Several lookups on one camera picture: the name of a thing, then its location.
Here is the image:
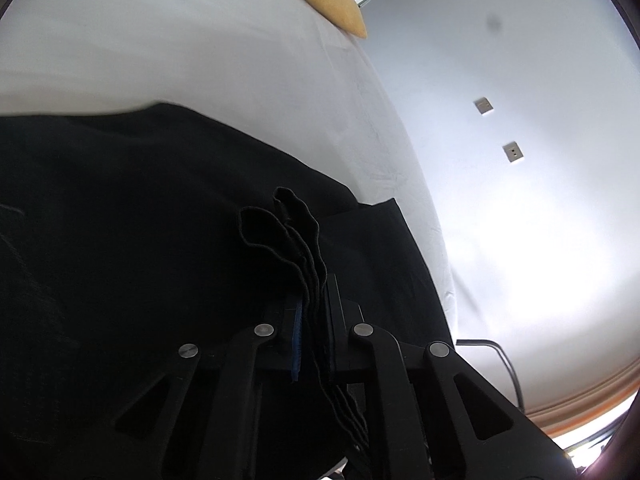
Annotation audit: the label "bed with white sheet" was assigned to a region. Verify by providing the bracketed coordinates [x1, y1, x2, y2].
[0, 0, 460, 348]

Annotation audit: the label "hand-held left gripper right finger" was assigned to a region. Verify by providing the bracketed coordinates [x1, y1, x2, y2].
[325, 274, 577, 480]

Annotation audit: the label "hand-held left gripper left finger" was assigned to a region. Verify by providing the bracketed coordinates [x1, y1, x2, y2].
[104, 300, 305, 480]

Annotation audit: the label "black cable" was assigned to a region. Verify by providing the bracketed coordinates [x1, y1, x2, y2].
[454, 338, 527, 412]

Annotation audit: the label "black denim pants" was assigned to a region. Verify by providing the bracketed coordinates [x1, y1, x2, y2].
[0, 102, 457, 480]

